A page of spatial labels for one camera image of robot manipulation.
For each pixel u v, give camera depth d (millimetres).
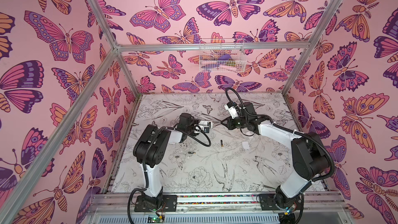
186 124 817
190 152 900
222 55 961
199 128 874
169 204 754
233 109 817
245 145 925
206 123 994
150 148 492
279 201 654
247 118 715
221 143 943
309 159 467
